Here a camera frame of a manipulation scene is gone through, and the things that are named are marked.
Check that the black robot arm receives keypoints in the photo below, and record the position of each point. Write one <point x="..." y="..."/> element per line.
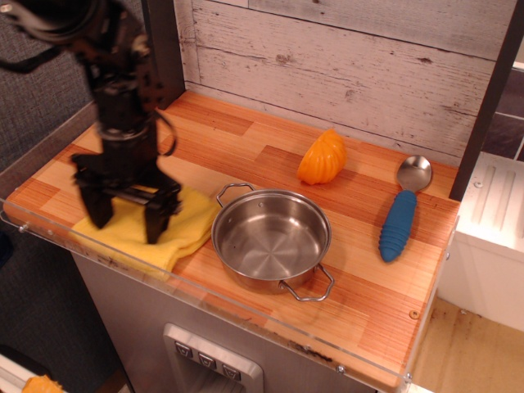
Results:
<point x="112" y="46"/>

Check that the orange plastic toy fruit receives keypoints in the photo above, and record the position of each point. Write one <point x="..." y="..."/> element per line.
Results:
<point x="324" y="160"/>

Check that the silver button control panel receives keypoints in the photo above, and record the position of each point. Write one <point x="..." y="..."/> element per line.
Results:
<point x="200" y="365"/>

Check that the clear acrylic table guard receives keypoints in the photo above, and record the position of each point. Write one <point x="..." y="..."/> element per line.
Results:
<point x="355" y="321"/>

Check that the dark grey post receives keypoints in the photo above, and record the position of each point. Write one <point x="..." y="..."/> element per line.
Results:
<point x="161" y="26"/>
<point x="503" y="66"/>

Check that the orange object bottom left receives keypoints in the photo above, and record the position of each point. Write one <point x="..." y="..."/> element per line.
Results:
<point x="42" y="384"/>

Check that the blue handled metal spoon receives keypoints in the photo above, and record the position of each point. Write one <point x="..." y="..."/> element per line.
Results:
<point x="413" y="175"/>

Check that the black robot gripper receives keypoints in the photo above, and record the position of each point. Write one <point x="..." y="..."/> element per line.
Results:
<point x="127" y="168"/>

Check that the yellow cloth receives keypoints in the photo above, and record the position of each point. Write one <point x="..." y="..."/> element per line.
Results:
<point x="124" y="238"/>

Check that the dark grey left post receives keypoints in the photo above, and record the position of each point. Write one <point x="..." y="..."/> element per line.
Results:
<point x="161" y="26"/>

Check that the stainless steel pot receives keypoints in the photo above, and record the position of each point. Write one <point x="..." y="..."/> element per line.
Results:
<point x="274" y="241"/>

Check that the dark grey right post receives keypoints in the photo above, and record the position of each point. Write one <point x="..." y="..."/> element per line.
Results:
<point x="503" y="66"/>

